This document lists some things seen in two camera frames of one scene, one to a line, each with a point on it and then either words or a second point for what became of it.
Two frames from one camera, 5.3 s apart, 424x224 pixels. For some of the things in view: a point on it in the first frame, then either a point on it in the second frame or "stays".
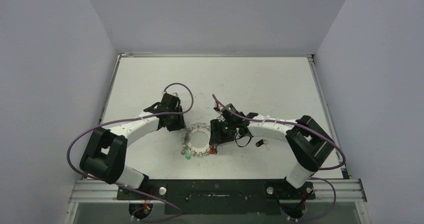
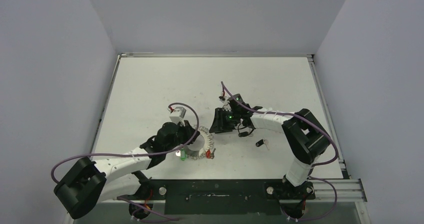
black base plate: x=217 y=197 stays
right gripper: x=216 y=133 -> x=219 y=122
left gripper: x=178 y=126 -> x=188 y=130
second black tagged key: x=262 y=142 stays
